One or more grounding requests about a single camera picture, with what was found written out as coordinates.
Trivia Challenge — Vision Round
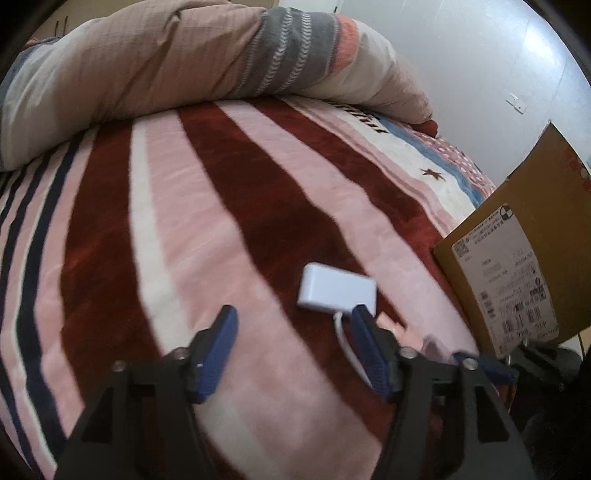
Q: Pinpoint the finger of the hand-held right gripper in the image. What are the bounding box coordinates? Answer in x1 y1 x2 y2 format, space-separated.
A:
452 352 520 386

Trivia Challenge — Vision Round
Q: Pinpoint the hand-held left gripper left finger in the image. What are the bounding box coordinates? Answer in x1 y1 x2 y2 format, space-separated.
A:
54 305 239 480

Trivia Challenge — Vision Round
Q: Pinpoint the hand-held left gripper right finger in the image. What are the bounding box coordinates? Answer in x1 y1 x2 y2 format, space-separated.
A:
351 305 536 480

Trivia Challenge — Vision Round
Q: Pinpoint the white adapter with cable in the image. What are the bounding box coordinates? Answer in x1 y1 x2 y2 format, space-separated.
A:
297 263 377 381

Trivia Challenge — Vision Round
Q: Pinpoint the cardboard box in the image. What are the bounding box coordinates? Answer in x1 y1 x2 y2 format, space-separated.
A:
433 121 591 358

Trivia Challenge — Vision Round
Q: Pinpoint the striped plush blanket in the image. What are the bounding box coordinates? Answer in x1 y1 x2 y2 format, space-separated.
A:
0 92 497 480

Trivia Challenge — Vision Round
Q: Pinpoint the red cloth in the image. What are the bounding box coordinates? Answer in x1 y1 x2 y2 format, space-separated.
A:
406 117 440 137

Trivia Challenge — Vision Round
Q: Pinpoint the striped grey pink duvet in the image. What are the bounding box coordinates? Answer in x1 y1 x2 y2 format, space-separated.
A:
0 0 435 171

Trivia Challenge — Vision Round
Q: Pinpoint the beige wooden wardrobe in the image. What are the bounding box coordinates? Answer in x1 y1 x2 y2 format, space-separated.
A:
28 0 93 44

